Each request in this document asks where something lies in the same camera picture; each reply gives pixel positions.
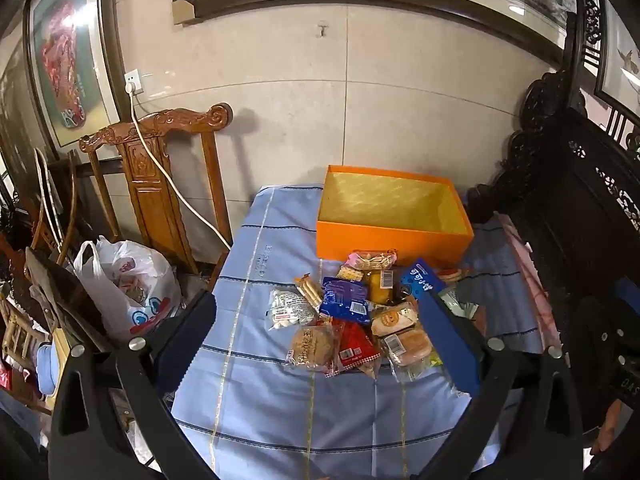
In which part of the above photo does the yellow cake packet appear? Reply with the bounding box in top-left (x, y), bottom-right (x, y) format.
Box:
top-left (362, 269), bottom-right (401, 306)

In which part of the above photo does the red snack packet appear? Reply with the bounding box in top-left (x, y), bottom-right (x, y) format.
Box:
top-left (325, 317), bottom-right (383, 378)

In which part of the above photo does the breadstick packet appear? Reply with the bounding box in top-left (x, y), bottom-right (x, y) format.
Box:
top-left (294, 273), bottom-right (325, 311)

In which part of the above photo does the framed red painting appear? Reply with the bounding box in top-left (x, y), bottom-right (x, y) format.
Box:
top-left (22, 0), bottom-right (131, 161)

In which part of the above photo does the blue packet with white lettering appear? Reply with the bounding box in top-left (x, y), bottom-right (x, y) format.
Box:
top-left (398, 258), bottom-right (447, 303)

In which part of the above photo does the pink biscuit packet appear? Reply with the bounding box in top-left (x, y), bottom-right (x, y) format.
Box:
top-left (342, 249), bottom-right (398, 273)

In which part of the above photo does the dark carved wooden furniture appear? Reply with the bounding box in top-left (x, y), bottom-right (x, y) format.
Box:
top-left (465, 0), bottom-right (640, 321)

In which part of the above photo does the carved wooden chair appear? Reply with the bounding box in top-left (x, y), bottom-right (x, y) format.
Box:
top-left (78, 103), bottom-right (235, 281)

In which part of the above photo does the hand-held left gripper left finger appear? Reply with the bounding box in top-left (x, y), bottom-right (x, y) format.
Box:
top-left (47, 287), bottom-right (221, 480)

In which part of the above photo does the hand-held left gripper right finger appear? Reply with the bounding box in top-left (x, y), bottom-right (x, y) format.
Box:
top-left (407, 287), bottom-right (586, 480)

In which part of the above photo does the framed bird picture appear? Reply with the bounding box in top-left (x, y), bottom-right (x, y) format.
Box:
top-left (592, 0), bottom-right (640, 111)

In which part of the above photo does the person's right hand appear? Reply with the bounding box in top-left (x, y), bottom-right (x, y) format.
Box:
top-left (592, 407), bottom-right (626, 456)

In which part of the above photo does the round cookie packet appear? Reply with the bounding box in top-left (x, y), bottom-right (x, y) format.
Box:
top-left (285, 324), bottom-right (336, 373)

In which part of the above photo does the white plastic bag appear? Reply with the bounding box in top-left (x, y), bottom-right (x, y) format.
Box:
top-left (73, 238), bottom-right (183, 343)

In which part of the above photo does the blue striped tablecloth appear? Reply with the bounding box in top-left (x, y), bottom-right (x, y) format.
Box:
top-left (170, 184), bottom-right (546, 480)

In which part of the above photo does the white wall socket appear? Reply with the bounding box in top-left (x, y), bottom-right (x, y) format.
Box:
top-left (123, 68), bottom-right (145, 96)

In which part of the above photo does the green and white packet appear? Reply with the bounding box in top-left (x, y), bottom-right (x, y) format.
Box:
top-left (442, 287), bottom-right (483, 321)

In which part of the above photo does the grey cloth bag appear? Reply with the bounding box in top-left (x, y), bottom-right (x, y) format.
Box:
top-left (25, 247), bottom-right (108, 356)

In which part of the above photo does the white power cable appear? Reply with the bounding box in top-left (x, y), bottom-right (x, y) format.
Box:
top-left (127, 85), bottom-right (233, 251)

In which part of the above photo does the pink cloth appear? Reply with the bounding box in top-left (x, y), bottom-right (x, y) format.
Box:
top-left (495, 212), bottom-right (551, 311)

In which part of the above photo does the white candy packet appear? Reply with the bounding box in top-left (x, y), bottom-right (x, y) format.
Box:
top-left (268, 287), bottom-right (321, 332)

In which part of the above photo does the dark blue snack packet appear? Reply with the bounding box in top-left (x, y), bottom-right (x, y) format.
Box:
top-left (319, 276), bottom-right (371, 325)

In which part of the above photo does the orange cardboard box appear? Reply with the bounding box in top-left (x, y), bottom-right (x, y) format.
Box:
top-left (315, 164), bottom-right (475, 267)

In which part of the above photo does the bun packet with orange label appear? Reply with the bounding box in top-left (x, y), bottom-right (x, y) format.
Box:
top-left (370, 300), bottom-right (421, 337)

